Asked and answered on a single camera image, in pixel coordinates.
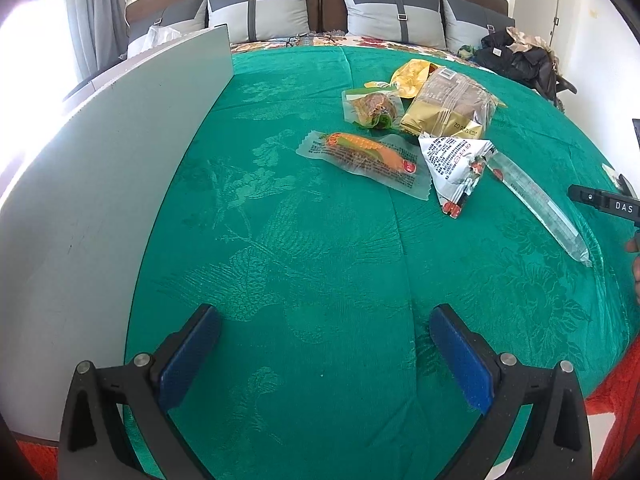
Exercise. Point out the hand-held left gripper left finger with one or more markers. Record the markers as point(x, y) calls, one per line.
point(192, 355)

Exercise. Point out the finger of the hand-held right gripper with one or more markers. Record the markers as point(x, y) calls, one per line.
point(587, 196)

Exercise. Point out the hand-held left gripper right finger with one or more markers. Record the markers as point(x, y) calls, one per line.
point(462, 360)

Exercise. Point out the long clear snack packet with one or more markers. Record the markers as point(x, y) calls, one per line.
point(540, 205)

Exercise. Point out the white triangular snack packet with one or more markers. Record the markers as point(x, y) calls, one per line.
point(450, 160)

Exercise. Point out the gold bread packet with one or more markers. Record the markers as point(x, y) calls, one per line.
point(445, 105)

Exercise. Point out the plain yellow snack packet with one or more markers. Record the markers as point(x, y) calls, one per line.
point(412, 77)

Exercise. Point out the orange sausage packet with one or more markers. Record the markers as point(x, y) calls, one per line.
point(360, 152)

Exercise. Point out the person's right hand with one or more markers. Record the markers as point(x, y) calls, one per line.
point(636, 265)

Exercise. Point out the green patterned blanket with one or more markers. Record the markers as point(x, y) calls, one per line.
point(310, 270)

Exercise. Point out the red blanket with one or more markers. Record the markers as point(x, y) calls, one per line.
point(615, 375)

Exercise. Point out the pile of dark clothes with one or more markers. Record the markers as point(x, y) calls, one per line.
point(510, 62)

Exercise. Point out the beige crumpled cloth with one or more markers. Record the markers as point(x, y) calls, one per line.
point(525, 40)

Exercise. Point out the grey flat board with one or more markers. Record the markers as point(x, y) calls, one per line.
point(100, 185)

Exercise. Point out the grey two-tone pillow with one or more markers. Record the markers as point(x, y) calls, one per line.
point(380, 10)
point(470, 22)
point(177, 20)
point(260, 7)

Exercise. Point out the floral bedsheet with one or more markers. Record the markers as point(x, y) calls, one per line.
point(380, 42)

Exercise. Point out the white plastic bag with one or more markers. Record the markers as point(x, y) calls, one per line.
point(157, 40)

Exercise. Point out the grey curtain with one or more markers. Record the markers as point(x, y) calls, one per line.
point(92, 10)

